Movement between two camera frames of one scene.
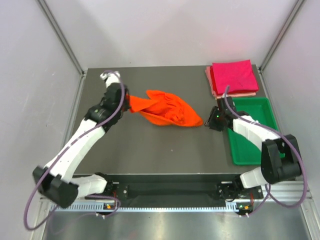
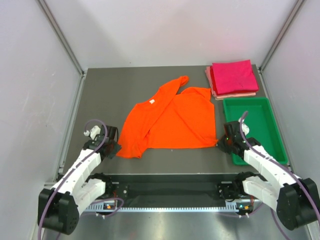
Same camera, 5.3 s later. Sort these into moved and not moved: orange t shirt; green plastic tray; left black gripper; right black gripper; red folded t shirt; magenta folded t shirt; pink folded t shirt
Moved: right black gripper; orange t shirt; left black gripper
Not moved: green plastic tray; pink folded t shirt; magenta folded t shirt; red folded t shirt
